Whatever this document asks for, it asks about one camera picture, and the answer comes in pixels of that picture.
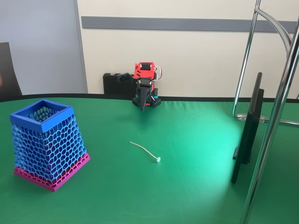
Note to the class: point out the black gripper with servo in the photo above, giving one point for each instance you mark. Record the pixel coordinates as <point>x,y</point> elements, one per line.
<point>142,91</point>

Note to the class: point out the white cable with round tip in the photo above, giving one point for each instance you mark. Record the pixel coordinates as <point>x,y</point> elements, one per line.
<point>158,160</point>

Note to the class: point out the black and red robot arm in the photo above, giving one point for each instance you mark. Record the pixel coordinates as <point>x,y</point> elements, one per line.
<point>150,74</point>

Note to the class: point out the blue and magenta lattice basket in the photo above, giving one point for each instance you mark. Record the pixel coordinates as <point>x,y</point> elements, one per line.
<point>57,119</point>

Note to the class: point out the black plastic tool case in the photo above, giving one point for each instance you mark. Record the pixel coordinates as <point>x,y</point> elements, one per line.
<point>109,84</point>

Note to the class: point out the green table cloth black edge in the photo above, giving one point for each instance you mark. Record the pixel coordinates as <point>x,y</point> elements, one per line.
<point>163,198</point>

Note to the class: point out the chrome tube stand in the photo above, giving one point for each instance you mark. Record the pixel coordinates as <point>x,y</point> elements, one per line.
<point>267,140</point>

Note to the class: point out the dark chair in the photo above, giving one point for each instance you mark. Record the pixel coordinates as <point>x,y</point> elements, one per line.
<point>7,70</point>

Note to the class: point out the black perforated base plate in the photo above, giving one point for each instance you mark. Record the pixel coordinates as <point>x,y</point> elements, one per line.
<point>155,102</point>

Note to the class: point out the grey wall rail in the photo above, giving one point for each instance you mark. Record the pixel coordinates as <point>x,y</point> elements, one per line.
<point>187,24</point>

